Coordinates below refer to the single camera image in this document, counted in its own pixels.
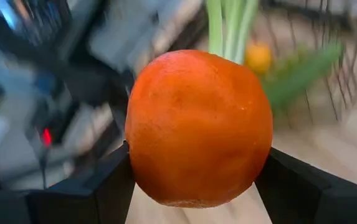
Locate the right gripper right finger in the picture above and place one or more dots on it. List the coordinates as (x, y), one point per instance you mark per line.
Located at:
(306, 202)

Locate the green long vegetable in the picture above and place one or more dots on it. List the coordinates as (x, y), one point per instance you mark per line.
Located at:
(302, 76)

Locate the reddish orange tangerine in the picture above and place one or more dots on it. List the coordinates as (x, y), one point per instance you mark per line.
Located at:
(197, 124)

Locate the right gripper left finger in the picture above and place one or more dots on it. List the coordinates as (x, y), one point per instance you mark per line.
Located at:
(88, 205)

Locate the green white leek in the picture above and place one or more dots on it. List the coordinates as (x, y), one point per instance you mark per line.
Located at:
(215, 28)

